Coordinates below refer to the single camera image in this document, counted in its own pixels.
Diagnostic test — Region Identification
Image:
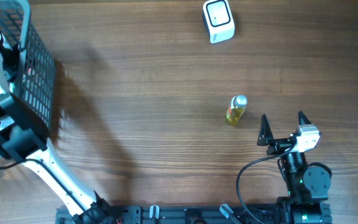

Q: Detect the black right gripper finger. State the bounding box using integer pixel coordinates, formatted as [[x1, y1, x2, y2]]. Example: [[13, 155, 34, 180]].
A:
[[257, 114, 274, 146], [298, 111, 312, 125]]

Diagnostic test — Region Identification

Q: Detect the yellow liquid bottle silver cap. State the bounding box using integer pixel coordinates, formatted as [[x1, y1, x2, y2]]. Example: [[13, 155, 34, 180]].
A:
[[225, 95, 248, 126]]

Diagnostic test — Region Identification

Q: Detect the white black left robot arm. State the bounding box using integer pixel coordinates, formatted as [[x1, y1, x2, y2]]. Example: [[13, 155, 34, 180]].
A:
[[0, 23, 114, 223]]

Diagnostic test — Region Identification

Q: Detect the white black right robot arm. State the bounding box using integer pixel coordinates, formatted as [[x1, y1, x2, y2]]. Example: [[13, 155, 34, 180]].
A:
[[257, 112, 333, 224]]

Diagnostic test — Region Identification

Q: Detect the white barcode scanner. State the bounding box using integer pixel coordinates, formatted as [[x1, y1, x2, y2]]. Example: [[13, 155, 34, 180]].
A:
[[203, 0, 235, 44]]

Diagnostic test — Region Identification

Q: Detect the grey plastic mesh basket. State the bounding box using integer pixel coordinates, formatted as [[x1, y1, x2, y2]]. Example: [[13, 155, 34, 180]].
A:
[[0, 0, 57, 156]]

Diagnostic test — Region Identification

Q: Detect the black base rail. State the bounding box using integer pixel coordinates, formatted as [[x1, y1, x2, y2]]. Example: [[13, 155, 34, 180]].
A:
[[55, 203, 333, 224]]

